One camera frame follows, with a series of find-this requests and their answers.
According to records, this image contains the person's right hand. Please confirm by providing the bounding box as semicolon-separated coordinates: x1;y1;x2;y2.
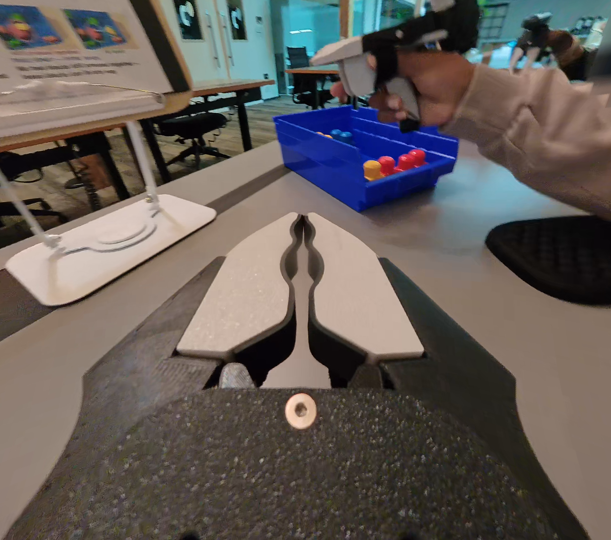
329;50;475;127

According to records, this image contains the white document stand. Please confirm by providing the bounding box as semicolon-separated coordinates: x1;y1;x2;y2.
0;82;218;307

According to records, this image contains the blue plastic parts bin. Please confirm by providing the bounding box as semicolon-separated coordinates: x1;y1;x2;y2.
273;105;460;212

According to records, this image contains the wooden desk with black legs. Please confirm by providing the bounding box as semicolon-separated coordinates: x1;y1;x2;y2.
0;79;276;201

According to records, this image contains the long wooden desk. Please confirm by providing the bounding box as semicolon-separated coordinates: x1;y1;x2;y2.
285;65;342;108

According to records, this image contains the person's right forearm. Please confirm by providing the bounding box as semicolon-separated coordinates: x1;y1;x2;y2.
439;62;611;221

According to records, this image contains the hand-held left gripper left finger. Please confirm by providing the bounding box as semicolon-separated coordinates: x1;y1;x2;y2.
176;212;305;361

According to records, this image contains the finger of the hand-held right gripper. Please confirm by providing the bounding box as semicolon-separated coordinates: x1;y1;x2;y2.
339;53;379;97
309;36;367;68

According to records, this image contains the black office chair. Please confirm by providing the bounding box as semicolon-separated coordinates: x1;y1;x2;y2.
286;46;331;110
152;111;231;169

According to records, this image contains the red two-stud mega block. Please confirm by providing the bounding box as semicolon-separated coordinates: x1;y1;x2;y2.
395;148;427;171

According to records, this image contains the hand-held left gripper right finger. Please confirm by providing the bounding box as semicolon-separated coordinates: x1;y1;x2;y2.
304;212;425;363

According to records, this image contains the black wrist rest pad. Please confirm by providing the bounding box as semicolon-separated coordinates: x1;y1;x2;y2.
485;215;611;307

